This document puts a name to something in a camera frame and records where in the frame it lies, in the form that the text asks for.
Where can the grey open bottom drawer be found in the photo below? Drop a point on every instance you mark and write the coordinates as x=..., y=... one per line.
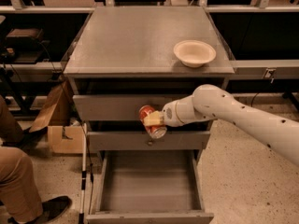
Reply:
x=149, y=187

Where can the open cardboard box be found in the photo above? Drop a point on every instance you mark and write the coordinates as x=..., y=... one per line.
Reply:
x=55, y=117

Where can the person leg tan trousers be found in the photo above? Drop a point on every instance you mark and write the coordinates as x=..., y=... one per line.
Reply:
x=18, y=190

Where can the white black pole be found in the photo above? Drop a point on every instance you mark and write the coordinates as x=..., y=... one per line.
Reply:
x=83, y=175

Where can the red coke can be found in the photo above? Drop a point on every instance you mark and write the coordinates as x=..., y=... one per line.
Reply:
x=154, y=132

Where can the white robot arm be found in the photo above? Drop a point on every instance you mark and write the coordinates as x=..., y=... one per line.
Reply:
x=209, y=102

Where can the grey top drawer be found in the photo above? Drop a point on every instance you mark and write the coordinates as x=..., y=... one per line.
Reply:
x=118, y=107

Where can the grey middle drawer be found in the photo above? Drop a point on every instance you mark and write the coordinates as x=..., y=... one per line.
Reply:
x=142, y=141

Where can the white paper bowl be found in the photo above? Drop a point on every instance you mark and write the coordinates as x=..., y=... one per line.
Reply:
x=193, y=53

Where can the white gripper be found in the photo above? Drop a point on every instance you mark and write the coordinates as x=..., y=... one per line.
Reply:
x=169, y=114

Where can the black shoe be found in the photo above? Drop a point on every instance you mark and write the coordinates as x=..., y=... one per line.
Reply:
x=52, y=209

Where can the grey drawer cabinet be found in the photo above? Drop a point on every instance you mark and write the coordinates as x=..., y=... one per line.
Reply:
x=129, y=50

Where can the black equipment on shelf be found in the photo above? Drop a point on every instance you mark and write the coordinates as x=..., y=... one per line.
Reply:
x=24, y=46

